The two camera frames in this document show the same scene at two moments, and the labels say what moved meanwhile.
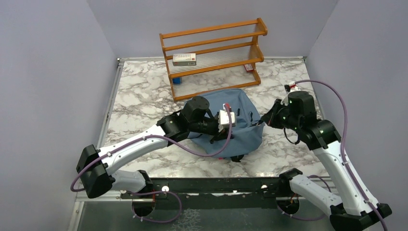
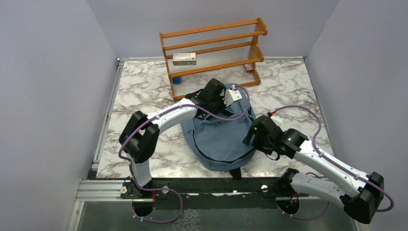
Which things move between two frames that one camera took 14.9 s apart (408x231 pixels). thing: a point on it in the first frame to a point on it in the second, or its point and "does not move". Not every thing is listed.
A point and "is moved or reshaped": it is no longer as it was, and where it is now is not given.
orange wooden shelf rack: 226,55 does not move
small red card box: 248,68 does not move
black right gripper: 271,117 to 257,145
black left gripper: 221,135 to 223,106
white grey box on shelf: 184,59 does not move
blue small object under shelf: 177,81 does not move
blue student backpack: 247,132 is moved or reshaped
